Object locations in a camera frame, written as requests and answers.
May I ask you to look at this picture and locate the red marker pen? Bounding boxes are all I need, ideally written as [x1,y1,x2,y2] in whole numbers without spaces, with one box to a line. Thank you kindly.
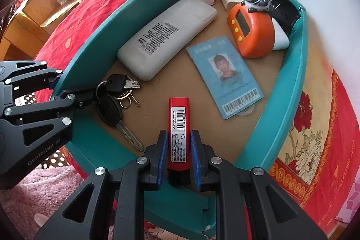
[167,97,192,188]

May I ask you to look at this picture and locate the blue ID card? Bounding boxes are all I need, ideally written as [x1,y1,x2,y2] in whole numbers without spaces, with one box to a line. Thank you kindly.
[186,36,264,120]

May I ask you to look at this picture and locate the orange monkey timer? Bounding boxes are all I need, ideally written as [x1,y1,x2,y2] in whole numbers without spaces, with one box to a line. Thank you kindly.
[227,0,275,58]

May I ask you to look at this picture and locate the pink fluffy blanket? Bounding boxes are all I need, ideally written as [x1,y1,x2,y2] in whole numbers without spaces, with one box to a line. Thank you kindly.
[1,166,83,239]

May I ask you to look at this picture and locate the polka dot fabric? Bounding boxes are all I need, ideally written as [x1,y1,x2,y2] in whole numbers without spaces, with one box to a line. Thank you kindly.
[15,93,70,169]

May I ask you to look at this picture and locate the wooden bedside shelf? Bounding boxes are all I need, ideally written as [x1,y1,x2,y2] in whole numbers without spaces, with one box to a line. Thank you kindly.
[1,0,83,61]

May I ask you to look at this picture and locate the black keys bunch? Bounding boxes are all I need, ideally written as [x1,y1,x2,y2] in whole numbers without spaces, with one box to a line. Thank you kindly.
[95,74,144,152]

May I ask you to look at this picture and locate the pink geometric box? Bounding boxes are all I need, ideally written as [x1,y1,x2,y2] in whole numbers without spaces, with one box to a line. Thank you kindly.
[336,179,359,224]

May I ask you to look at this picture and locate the red patterned cloth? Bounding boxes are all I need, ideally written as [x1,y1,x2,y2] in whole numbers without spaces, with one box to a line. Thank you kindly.
[37,0,359,234]

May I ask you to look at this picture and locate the white remote control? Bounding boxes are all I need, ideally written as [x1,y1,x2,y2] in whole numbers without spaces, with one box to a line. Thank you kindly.
[117,0,217,81]

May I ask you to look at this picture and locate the white small tube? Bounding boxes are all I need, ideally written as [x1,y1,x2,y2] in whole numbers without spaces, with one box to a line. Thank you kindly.
[272,18,290,51]

